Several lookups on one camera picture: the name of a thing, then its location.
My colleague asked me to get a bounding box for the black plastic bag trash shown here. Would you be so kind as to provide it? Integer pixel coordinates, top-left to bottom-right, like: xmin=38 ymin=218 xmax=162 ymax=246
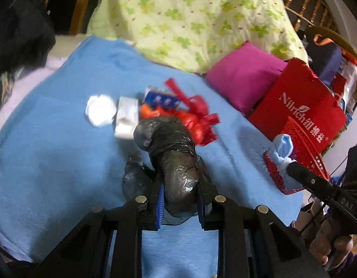
xmin=122 ymin=117 xmax=211 ymax=225

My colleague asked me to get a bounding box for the white paper trash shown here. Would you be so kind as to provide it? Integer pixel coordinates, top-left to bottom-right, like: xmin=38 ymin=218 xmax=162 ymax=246
xmin=85 ymin=95 xmax=117 ymax=127

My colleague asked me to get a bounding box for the orange wrapper bundle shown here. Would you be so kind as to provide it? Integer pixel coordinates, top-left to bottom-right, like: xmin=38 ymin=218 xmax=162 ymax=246
xmin=140 ymin=104 xmax=163 ymax=119

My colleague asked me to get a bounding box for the blue toothpaste box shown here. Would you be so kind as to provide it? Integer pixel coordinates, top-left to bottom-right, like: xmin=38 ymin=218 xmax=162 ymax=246
xmin=143 ymin=87 xmax=181 ymax=109

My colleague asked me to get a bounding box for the red plastic bag ball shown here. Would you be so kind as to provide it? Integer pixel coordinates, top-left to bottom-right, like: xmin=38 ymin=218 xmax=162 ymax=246
xmin=162 ymin=111 xmax=217 ymax=146

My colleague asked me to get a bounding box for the person's right hand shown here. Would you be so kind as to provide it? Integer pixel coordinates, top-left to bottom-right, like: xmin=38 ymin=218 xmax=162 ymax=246
xmin=309 ymin=217 xmax=353 ymax=269

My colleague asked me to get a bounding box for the red plastic mesh basket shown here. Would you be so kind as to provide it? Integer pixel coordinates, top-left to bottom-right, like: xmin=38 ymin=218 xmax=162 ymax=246
xmin=263 ymin=116 xmax=330 ymax=182

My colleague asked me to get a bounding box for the blue blanket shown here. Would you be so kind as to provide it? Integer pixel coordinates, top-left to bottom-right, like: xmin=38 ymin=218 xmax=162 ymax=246
xmin=0 ymin=36 xmax=302 ymax=277

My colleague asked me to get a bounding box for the red Nilrich paper bag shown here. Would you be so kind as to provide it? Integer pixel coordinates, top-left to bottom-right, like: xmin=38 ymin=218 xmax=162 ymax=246
xmin=248 ymin=58 xmax=346 ymax=153

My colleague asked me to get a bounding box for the navy blue tote bag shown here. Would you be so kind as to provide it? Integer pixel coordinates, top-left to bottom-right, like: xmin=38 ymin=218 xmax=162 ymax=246
xmin=306 ymin=34 xmax=342 ymax=86

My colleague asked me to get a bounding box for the magenta pillow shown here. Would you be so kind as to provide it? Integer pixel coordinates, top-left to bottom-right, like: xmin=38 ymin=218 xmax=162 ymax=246
xmin=206 ymin=41 xmax=287 ymax=116

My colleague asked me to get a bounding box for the wooden stair railing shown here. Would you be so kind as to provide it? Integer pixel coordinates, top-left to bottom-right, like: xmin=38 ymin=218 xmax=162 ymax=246
xmin=283 ymin=0 xmax=339 ymax=33

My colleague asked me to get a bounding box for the black clothes pile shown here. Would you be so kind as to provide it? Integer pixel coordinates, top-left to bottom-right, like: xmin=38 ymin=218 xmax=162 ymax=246
xmin=0 ymin=0 xmax=56 ymax=73

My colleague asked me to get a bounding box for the green clover quilt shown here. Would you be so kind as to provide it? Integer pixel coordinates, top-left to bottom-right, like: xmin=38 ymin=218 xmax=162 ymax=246
xmin=87 ymin=0 xmax=307 ymax=73

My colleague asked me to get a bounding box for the black cable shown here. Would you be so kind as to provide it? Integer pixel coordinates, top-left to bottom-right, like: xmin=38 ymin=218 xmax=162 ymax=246
xmin=330 ymin=131 xmax=357 ymax=177

